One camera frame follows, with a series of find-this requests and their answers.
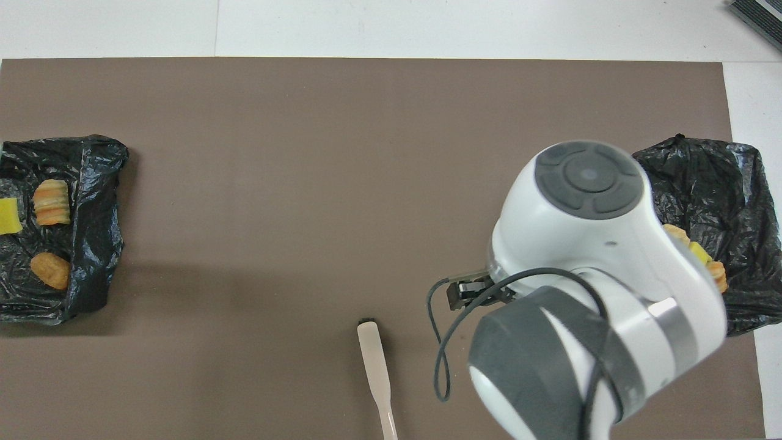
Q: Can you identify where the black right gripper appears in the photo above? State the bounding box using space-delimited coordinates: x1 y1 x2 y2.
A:
445 273 515 312

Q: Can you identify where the beige hand brush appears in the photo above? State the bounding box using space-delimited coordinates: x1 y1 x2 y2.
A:
357 318 399 440

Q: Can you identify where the brown bread roll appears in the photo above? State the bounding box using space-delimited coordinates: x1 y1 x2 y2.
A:
30 252 71 291

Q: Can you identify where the black bag lined bin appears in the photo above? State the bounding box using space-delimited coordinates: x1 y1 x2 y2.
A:
632 134 782 339
0 135 130 326

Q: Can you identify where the brown table mat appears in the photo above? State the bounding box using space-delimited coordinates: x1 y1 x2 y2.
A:
0 57 766 440

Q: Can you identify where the dark ribbed grille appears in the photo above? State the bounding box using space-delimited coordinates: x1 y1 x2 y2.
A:
728 0 782 52

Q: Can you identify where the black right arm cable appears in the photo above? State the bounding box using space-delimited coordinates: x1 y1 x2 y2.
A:
426 267 625 440

